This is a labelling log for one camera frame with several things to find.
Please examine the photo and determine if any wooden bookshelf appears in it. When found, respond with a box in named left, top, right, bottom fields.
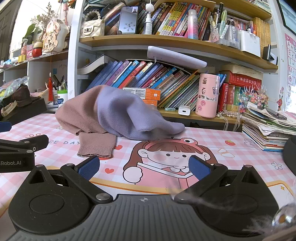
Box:
left=67, top=0, right=280, bottom=133

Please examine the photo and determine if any thick white paged book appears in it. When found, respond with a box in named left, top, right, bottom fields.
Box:
left=77, top=54, right=121, bottom=76

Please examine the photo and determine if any red thick dictionary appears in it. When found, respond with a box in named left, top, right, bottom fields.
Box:
left=228, top=71, right=262, bottom=91

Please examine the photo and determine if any pink and blue gradient bottle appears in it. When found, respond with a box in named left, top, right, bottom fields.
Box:
left=187, top=9, right=200, bottom=40

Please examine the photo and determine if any stack of notebooks and papers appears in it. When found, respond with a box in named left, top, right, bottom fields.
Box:
left=242, top=102, right=296, bottom=153

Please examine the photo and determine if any green leafy plant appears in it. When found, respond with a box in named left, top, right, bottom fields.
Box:
left=22, top=23, right=37, bottom=40

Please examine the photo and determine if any clear bead feather charm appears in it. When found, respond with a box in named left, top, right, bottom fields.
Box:
left=243, top=202, right=296, bottom=241

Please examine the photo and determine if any orange and white box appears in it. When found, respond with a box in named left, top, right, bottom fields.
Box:
left=122, top=87, right=161, bottom=100
left=142, top=99, right=159, bottom=108

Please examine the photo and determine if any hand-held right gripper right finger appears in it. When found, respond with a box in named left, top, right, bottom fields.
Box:
left=173, top=156, right=269, bottom=205

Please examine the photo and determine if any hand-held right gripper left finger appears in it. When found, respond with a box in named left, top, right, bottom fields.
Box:
left=22, top=156, right=114, bottom=205

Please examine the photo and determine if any iridescent plastic bag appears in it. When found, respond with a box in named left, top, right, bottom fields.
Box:
left=0, top=76, right=29, bottom=100

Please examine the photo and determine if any row of upright paperback books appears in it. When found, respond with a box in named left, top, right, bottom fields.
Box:
left=136, top=1, right=212, bottom=38

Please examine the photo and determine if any row of thin colourful books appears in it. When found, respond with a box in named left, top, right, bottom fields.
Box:
left=84, top=59, right=228, bottom=109

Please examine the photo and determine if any clear pen organizer with pens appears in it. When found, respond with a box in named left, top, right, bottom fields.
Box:
left=208, top=2, right=241, bottom=49

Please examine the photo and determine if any pink checkered cartoon desk mat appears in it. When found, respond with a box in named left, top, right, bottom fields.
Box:
left=0, top=113, right=296, bottom=232

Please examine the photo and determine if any red round jar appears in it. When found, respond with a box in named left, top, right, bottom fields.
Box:
left=32, top=42, right=44, bottom=58

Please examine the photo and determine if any white flat lamp bar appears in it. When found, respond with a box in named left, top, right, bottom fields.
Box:
left=147, top=46, right=207, bottom=69

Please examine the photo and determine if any white side shelf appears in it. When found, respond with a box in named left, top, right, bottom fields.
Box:
left=0, top=49, right=70, bottom=113

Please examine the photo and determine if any small white spray bottle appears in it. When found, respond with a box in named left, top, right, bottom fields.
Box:
left=144, top=13, right=153, bottom=35

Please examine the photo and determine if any thick cream book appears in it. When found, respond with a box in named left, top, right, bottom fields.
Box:
left=221, top=64, right=264, bottom=75

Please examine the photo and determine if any bunch of pens and pencils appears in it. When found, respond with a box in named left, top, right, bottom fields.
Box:
left=51, top=74, right=68, bottom=92

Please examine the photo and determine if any brown hat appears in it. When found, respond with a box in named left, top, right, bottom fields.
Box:
left=11, top=83, right=32, bottom=107

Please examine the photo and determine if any smartphone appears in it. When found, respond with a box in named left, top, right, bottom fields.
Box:
left=117, top=6, right=139, bottom=35

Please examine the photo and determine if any row of yellow books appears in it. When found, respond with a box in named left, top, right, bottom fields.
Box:
left=252, top=17, right=271, bottom=55

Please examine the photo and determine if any beige strap wristwatch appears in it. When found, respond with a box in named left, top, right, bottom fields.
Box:
left=0, top=101, right=18, bottom=117

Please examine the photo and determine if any black round object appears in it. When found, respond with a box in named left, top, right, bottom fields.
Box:
left=282, top=136, right=296, bottom=172

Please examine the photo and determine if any dark framed wall picture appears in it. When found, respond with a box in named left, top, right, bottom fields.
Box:
left=276, top=0, right=296, bottom=35

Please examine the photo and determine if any colourful bead ornament bunch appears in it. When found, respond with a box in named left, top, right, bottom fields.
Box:
left=238, top=85, right=269, bottom=110

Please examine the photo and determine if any alphabet wall poster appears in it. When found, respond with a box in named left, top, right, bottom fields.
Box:
left=283, top=34, right=296, bottom=114

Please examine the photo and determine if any red upright book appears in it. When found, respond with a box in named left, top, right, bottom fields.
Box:
left=217, top=83, right=229, bottom=112

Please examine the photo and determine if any white handbag with pearl strap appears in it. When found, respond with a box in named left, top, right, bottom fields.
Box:
left=80, top=9, right=107, bottom=39

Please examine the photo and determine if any purple and mauve knit sweater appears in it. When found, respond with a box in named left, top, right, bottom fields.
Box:
left=55, top=85, right=185, bottom=159

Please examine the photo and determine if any black and silver gadget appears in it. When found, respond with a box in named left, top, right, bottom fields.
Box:
left=263, top=44, right=278, bottom=66

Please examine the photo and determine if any small pink box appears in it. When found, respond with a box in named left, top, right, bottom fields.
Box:
left=26, top=44, right=35, bottom=60

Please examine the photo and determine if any cream round lucky charm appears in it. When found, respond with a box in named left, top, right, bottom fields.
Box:
left=42, top=20, right=70, bottom=54

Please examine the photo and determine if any dried flower bunch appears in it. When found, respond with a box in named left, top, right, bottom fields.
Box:
left=30, top=2, right=53, bottom=26

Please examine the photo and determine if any pearl bead string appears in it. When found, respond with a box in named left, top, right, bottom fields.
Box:
left=216, top=110, right=241, bottom=132

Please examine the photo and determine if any red tassel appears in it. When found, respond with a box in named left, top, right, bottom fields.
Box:
left=47, top=72, right=54, bottom=102

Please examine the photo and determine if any white canister with green lid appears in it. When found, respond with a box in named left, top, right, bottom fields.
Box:
left=57, top=89, right=69, bottom=108

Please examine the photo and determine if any pile of leaning books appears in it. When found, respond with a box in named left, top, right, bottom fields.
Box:
left=102, top=0, right=148, bottom=36

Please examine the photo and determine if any white storage box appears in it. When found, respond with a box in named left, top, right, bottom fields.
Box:
left=239, top=30, right=262, bottom=58

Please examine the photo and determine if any pink sticker covered tumbler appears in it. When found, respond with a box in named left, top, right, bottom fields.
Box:
left=195, top=73, right=221, bottom=118

